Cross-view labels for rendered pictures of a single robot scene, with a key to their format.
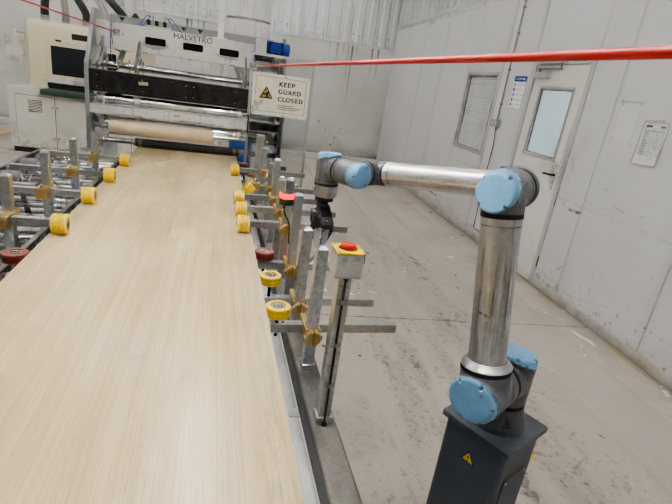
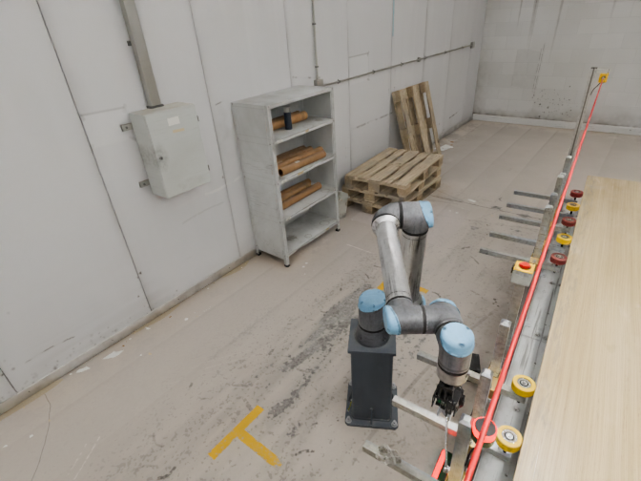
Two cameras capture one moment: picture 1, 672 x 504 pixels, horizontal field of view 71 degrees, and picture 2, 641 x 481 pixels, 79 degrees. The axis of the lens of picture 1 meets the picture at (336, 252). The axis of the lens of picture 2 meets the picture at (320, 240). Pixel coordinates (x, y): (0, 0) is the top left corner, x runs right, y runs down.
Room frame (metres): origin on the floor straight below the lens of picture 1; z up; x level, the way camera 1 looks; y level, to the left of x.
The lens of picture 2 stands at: (2.53, 0.47, 2.15)
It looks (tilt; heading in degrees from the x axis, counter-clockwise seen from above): 30 degrees down; 232
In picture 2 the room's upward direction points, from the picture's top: 4 degrees counter-clockwise
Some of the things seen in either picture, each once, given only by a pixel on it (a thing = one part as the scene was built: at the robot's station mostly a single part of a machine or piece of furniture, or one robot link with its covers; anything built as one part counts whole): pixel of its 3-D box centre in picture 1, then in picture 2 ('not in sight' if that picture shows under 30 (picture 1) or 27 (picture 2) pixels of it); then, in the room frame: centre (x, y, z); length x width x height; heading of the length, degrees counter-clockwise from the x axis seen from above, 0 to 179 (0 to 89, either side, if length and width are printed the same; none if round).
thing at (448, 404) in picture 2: (321, 211); (448, 389); (1.77, 0.08, 1.13); 0.09 x 0.08 x 0.12; 16
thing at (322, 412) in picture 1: (332, 351); (511, 321); (1.11, -0.03, 0.93); 0.05 x 0.05 x 0.45; 16
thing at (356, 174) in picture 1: (352, 173); (443, 320); (1.69, -0.02, 1.31); 0.12 x 0.12 x 0.09; 48
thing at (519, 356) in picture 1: (508, 372); (374, 308); (1.36, -0.62, 0.79); 0.17 x 0.15 x 0.18; 138
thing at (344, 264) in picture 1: (346, 262); (523, 274); (1.11, -0.03, 1.18); 0.07 x 0.07 x 0.08; 16
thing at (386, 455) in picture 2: not in sight; (388, 454); (1.94, -0.01, 0.87); 0.09 x 0.07 x 0.02; 106
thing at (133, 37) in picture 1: (190, 140); not in sight; (4.23, 1.42, 0.95); 1.65 x 0.70 x 1.90; 106
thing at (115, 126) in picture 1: (188, 134); not in sight; (3.96, 1.35, 1.05); 1.43 x 0.12 x 0.12; 106
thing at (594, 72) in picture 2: not in sight; (581, 137); (-0.87, -0.55, 1.20); 0.15 x 0.12 x 1.00; 16
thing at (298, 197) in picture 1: (292, 249); (457, 468); (1.84, 0.18, 0.93); 0.04 x 0.04 x 0.48; 16
